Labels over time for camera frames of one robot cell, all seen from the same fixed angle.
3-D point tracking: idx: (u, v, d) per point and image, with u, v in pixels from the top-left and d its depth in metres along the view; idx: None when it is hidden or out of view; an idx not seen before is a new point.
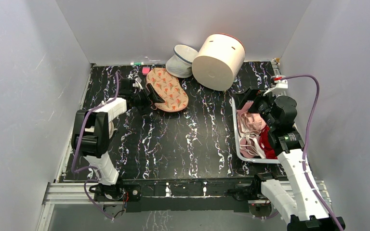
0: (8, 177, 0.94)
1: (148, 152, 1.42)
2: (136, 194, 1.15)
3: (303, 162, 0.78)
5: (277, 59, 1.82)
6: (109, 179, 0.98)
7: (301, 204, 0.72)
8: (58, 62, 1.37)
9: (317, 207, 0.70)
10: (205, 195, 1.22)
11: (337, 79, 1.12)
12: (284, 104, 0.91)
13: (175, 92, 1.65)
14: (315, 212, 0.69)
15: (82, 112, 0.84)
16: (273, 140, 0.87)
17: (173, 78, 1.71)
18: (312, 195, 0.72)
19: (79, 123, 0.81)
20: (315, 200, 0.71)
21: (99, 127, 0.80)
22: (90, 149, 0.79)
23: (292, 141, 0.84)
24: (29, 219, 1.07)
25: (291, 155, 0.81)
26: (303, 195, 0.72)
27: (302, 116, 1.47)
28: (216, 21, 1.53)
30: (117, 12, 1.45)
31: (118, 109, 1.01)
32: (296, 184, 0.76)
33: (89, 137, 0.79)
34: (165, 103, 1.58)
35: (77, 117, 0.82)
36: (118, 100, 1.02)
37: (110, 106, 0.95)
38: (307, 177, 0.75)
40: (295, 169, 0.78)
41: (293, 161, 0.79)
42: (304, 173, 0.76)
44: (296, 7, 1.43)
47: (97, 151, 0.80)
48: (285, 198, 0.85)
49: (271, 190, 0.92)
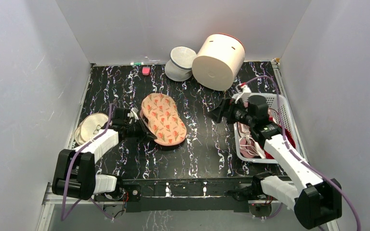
0: (9, 178, 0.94)
1: (148, 152, 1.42)
2: (136, 194, 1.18)
3: (285, 142, 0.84)
5: (277, 59, 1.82)
6: (108, 187, 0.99)
7: (296, 179, 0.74)
8: (58, 62, 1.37)
9: (310, 175, 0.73)
10: (205, 195, 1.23)
11: (336, 79, 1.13)
12: (256, 100, 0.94)
13: (172, 122, 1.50)
14: (310, 180, 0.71)
15: (66, 151, 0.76)
16: (256, 134, 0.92)
17: (170, 106, 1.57)
18: (303, 166, 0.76)
19: (63, 165, 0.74)
20: (307, 171, 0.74)
21: (83, 172, 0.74)
22: (73, 194, 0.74)
23: (271, 131, 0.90)
24: (29, 218, 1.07)
25: (273, 140, 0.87)
26: (295, 169, 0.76)
27: (302, 115, 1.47)
28: (216, 21, 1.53)
30: (117, 12, 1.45)
31: (107, 144, 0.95)
32: (286, 162, 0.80)
33: (73, 182, 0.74)
34: (161, 136, 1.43)
35: (60, 157, 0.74)
36: (109, 134, 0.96)
37: (98, 142, 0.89)
38: (292, 154, 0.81)
40: (281, 149, 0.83)
41: (278, 144, 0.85)
42: (289, 150, 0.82)
44: (296, 6, 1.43)
47: (80, 196, 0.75)
48: (287, 188, 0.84)
49: (272, 186, 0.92)
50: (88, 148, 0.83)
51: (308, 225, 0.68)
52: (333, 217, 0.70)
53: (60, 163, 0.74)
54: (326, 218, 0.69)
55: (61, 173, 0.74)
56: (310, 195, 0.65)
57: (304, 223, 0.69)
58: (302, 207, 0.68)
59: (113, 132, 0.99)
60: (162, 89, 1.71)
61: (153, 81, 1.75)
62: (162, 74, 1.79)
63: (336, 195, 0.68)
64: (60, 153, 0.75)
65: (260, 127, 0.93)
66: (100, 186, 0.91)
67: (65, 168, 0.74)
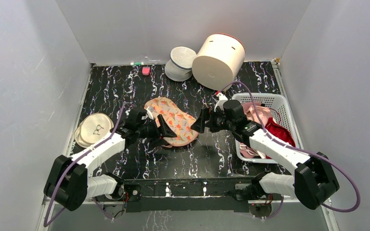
0: (9, 178, 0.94)
1: (148, 152, 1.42)
2: (136, 194, 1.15)
3: (267, 134, 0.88)
5: (277, 59, 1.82)
6: (106, 191, 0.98)
7: (286, 163, 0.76)
8: (58, 62, 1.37)
9: (298, 155, 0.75)
10: (205, 195, 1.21)
11: (336, 79, 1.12)
12: (230, 104, 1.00)
13: (181, 120, 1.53)
14: (299, 160, 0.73)
15: (62, 159, 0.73)
16: (239, 135, 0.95)
17: (170, 105, 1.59)
18: (288, 149, 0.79)
19: (57, 171, 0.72)
20: (293, 152, 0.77)
21: (72, 184, 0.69)
22: (60, 202, 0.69)
23: (252, 129, 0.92)
24: (29, 218, 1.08)
25: (257, 135, 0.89)
26: (282, 155, 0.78)
27: (302, 115, 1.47)
28: (216, 21, 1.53)
30: (117, 12, 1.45)
31: (111, 151, 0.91)
32: (273, 151, 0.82)
33: (62, 191, 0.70)
34: (178, 137, 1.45)
35: (56, 164, 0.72)
36: (112, 142, 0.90)
37: (98, 151, 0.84)
38: (275, 141, 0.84)
40: (266, 141, 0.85)
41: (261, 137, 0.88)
42: (272, 139, 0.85)
44: (296, 6, 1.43)
47: (67, 206, 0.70)
48: (285, 178, 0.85)
49: (271, 180, 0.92)
50: (85, 160, 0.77)
51: (313, 204, 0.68)
52: (333, 189, 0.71)
53: (55, 169, 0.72)
54: (327, 193, 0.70)
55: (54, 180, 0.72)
56: (303, 172, 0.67)
57: (310, 204, 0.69)
58: (301, 188, 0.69)
59: (120, 139, 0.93)
60: (162, 89, 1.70)
61: (153, 81, 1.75)
62: (163, 74, 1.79)
63: (326, 166, 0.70)
64: (57, 159, 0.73)
65: (241, 128, 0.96)
66: (96, 191, 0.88)
67: (59, 176, 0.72)
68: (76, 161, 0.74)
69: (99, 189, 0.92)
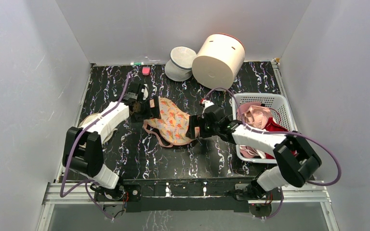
0: (9, 178, 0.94)
1: (148, 152, 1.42)
2: (136, 194, 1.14)
3: (247, 126, 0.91)
5: (277, 59, 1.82)
6: (109, 184, 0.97)
7: (267, 148, 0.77)
8: (58, 62, 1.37)
9: (275, 137, 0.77)
10: (205, 195, 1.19)
11: (336, 80, 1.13)
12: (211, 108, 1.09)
13: (181, 120, 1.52)
14: (275, 141, 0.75)
15: (74, 129, 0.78)
16: (224, 135, 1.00)
17: (169, 105, 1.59)
18: (267, 135, 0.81)
19: (70, 142, 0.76)
20: (270, 136, 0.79)
21: (90, 151, 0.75)
22: (81, 170, 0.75)
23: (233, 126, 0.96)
24: (29, 218, 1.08)
25: (238, 130, 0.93)
26: (261, 140, 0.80)
27: (302, 115, 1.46)
28: (216, 21, 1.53)
30: (117, 12, 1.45)
31: (117, 119, 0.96)
32: (255, 140, 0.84)
33: (80, 160, 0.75)
34: (179, 137, 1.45)
35: (68, 134, 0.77)
36: (118, 110, 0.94)
37: (106, 119, 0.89)
38: (255, 132, 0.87)
40: (246, 133, 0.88)
41: (243, 131, 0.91)
42: (252, 130, 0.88)
44: (296, 7, 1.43)
47: (87, 173, 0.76)
48: (274, 171, 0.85)
49: (265, 176, 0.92)
50: (96, 127, 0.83)
51: (299, 183, 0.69)
52: (317, 166, 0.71)
53: (68, 139, 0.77)
54: (312, 169, 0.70)
55: (68, 150, 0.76)
56: (281, 150, 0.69)
57: (297, 184, 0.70)
58: (284, 169, 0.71)
59: (125, 107, 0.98)
60: (162, 89, 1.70)
61: (153, 81, 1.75)
62: (163, 74, 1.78)
63: (305, 144, 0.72)
64: (68, 130, 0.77)
65: (224, 127, 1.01)
66: (104, 174, 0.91)
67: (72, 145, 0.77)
68: (86, 130, 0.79)
69: (105, 175, 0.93)
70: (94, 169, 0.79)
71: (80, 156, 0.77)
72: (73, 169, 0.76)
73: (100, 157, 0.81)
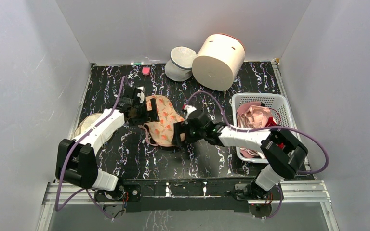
0: (9, 178, 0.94)
1: (148, 152, 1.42)
2: (136, 194, 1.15)
3: (232, 127, 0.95)
5: (277, 59, 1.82)
6: (108, 186, 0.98)
7: (255, 146, 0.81)
8: (58, 62, 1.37)
9: (260, 134, 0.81)
10: (205, 195, 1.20)
11: (336, 79, 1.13)
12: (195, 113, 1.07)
13: (171, 121, 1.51)
14: (261, 137, 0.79)
15: (67, 142, 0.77)
16: (212, 140, 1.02)
17: (166, 105, 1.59)
18: (252, 133, 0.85)
19: (62, 155, 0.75)
20: (256, 133, 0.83)
21: (83, 164, 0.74)
22: (75, 182, 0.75)
23: (218, 129, 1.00)
24: (29, 218, 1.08)
25: (224, 132, 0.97)
26: (247, 139, 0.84)
27: (302, 115, 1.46)
28: (216, 21, 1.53)
30: (117, 12, 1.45)
31: (112, 127, 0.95)
32: (241, 140, 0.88)
33: (73, 172, 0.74)
34: (165, 138, 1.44)
35: (60, 147, 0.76)
36: (112, 119, 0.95)
37: (100, 129, 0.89)
38: (240, 131, 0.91)
40: (233, 134, 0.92)
41: (229, 133, 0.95)
42: (237, 130, 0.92)
44: (297, 7, 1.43)
47: (82, 185, 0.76)
48: (269, 170, 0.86)
49: (261, 176, 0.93)
50: (89, 139, 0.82)
51: (291, 174, 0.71)
52: (305, 154, 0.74)
53: (61, 152, 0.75)
54: (300, 158, 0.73)
55: (60, 163, 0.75)
56: (267, 146, 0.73)
57: (289, 175, 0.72)
58: (274, 163, 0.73)
59: (119, 114, 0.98)
60: (162, 89, 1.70)
61: (153, 81, 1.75)
62: (162, 74, 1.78)
63: (289, 135, 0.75)
64: (60, 143, 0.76)
65: (210, 132, 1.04)
66: (101, 180, 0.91)
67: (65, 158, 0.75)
68: (79, 142, 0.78)
69: (103, 181, 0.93)
70: (89, 180, 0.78)
71: (73, 168, 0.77)
72: (67, 182, 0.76)
73: (95, 168, 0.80)
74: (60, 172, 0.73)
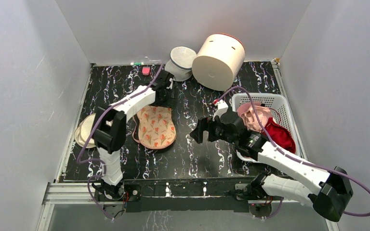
0: (9, 178, 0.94)
1: (148, 152, 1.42)
2: (136, 194, 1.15)
3: (278, 148, 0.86)
5: (277, 59, 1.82)
6: (112, 178, 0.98)
7: (307, 181, 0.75)
8: (58, 61, 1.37)
9: (317, 173, 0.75)
10: (205, 195, 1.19)
11: (336, 80, 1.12)
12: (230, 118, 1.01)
13: (162, 125, 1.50)
14: (319, 178, 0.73)
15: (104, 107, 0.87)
16: (245, 151, 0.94)
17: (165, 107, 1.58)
18: (306, 166, 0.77)
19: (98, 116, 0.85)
20: (311, 170, 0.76)
21: (115, 127, 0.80)
22: (103, 143, 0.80)
23: (257, 142, 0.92)
24: (29, 219, 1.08)
25: (265, 150, 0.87)
26: (301, 173, 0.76)
27: (302, 115, 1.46)
28: (216, 21, 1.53)
30: (117, 12, 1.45)
31: (143, 102, 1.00)
32: (288, 169, 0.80)
33: (104, 133, 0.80)
34: (148, 138, 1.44)
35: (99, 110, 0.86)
36: (145, 94, 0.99)
37: (134, 101, 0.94)
38: (288, 157, 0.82)
40: (277, 158, 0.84)
41: (271, 154, 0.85)
42: (284, 155, 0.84)
44: (297, 7, 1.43)
47: (109, 147, 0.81)
48: (291, 191, 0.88)
49: (275, 187, 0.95)
50: (122, 107, 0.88)
51: (335, 220, 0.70)
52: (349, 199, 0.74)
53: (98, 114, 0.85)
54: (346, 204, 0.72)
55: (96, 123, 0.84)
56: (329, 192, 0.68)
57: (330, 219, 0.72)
58: (321, 205, 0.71)
59: (151, 92, 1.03)
60: None
61: None
62: None
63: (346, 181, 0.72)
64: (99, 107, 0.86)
65: (245, 142, 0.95)
66: (114, 162, 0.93)
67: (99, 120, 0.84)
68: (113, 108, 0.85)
69: (115, 165, 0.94)
70: (116, 145, 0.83)
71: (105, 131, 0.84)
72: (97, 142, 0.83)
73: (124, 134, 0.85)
74: (94, 129, 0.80)
